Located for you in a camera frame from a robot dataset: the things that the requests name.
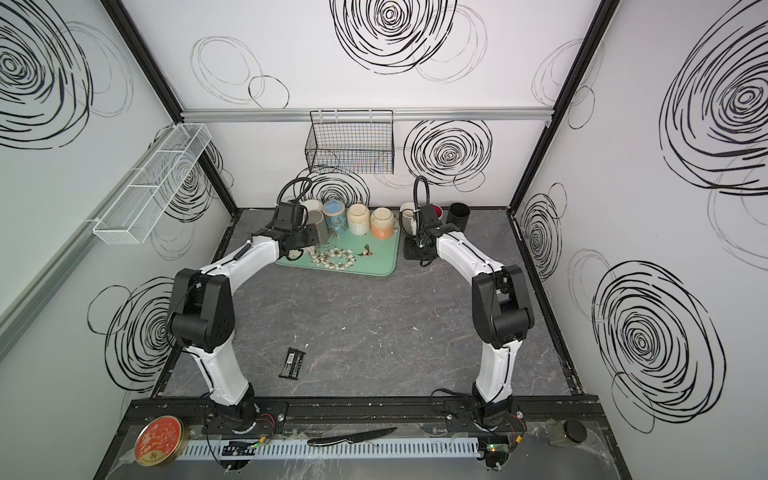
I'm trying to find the cream white mug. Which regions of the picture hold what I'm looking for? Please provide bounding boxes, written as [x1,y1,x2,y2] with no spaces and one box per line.
[432,204,444,220]

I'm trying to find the black mug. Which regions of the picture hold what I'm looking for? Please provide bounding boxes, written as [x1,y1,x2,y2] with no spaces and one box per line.
[446,202,471,232]

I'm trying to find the green floral tray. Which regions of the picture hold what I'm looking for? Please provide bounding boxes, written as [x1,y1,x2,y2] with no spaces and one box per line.
[276,213,400,277]

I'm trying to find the grey brown mug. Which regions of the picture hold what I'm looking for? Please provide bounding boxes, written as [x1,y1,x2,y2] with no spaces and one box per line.
[307,210,329,246]

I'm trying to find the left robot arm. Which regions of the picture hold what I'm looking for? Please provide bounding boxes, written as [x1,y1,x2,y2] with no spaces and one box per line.
[168,177,319,433]

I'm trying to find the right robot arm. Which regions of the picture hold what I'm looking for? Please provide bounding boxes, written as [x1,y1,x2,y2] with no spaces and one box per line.
[404,175,535,429]

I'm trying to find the orange cream mug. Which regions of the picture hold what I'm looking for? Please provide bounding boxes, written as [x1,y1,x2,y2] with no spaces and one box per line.
[370,207,395,240]

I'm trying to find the blue mug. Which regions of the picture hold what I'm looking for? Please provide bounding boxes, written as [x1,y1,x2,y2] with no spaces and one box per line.
[323,199,347,237]

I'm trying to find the speckled cream mug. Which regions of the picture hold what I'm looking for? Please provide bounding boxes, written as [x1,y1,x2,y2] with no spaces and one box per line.
[347,203,370,236]

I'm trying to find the white mesh shelf basket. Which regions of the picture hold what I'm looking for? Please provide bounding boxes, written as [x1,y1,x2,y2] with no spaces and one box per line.
[92,123,211,245]

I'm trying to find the black knife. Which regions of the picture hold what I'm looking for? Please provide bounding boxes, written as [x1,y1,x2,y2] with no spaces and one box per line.
[306,427,397,448]

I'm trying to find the dark lidded jar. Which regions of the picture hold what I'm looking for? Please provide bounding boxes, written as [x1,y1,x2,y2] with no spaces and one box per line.
[547,419,588,447]

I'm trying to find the red round tin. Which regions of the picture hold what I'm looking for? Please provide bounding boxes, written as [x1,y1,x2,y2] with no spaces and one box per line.
[134,415,187,467]

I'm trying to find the black wire basket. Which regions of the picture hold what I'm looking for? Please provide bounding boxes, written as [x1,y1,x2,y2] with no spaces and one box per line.
[304,109,395,174]

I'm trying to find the white slotted cable duct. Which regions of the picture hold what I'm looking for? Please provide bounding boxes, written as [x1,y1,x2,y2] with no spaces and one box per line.
[178,437,482,462]

